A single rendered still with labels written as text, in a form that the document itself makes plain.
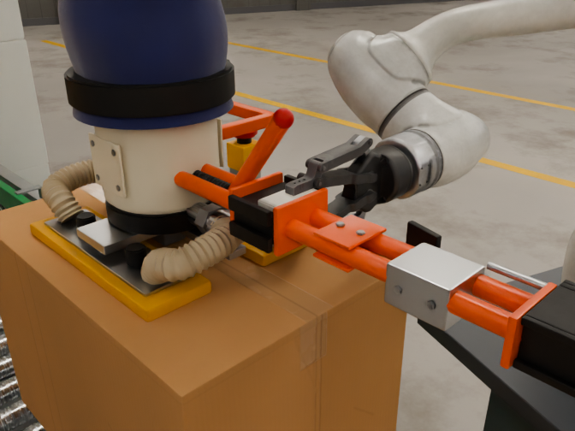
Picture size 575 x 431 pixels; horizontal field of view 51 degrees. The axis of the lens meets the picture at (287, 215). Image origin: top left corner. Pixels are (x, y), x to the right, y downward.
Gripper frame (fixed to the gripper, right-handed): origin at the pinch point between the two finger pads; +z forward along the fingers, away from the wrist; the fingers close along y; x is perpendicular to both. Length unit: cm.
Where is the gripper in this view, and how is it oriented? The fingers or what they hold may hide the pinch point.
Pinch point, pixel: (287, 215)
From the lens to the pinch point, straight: 69.7
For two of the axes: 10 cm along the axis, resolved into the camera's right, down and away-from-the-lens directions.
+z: -7.1, 3.1, -6.3
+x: -7.0, -3.1, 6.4
